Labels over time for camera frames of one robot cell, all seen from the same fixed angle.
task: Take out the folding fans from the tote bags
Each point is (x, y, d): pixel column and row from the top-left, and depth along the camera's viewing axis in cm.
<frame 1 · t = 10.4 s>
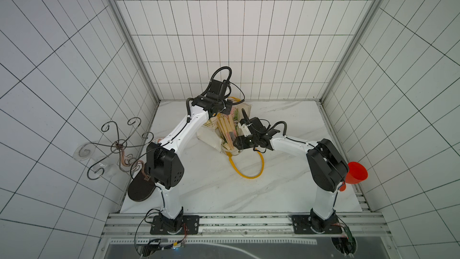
left hand: (224, 107, 86), fingers closed
right hand: (239, 138, 94), fingers open
cream tote bag yellow handles: (219, 131, 101), point 4 cm above the table
red plastic goblet: (356, 173, 75), point 14 cm above the table

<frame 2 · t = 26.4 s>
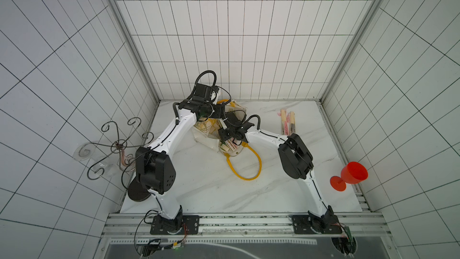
left hand: (220, 114, 85), fingers closed
right hand: (224, 125, 100), fingers open
the named things where they were.

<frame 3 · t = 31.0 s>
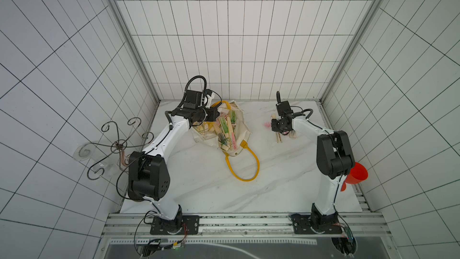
left hand: (217, 116, 86), fingers closed
right hand: (279, 123, 101), fingers closed
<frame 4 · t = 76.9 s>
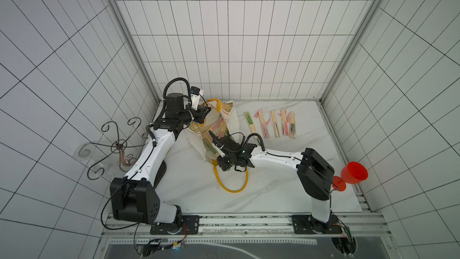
left hand: (208, 111, 80), fingers closed
right hand: (220, 154, 88), fingers open
plain bamboo folding fan: (274, 114, 116), on the table
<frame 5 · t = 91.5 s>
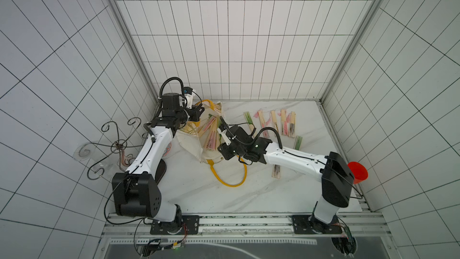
left hand: (202, 111, 82), fingers closed
right hand: (222, 141, 83), fingers open
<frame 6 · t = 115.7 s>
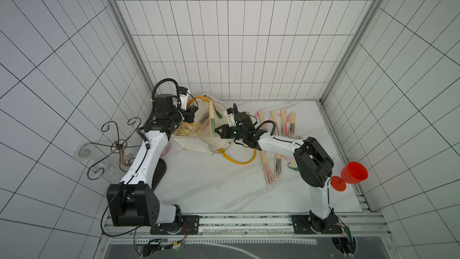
left hand: (195, 110, 81), fingers closed
right hand: (218, 124, 89), fingers closed
cream tote bag yellow handles: (199, 133, 100), point 4 cm above the table
